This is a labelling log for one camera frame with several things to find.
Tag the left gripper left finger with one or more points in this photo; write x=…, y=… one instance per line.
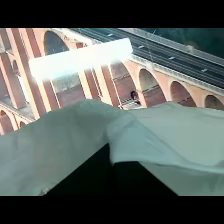
x=86, y=176

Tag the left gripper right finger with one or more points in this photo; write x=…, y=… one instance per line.
x=140, y=180

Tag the pale green garment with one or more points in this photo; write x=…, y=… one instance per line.
x=66, y=140

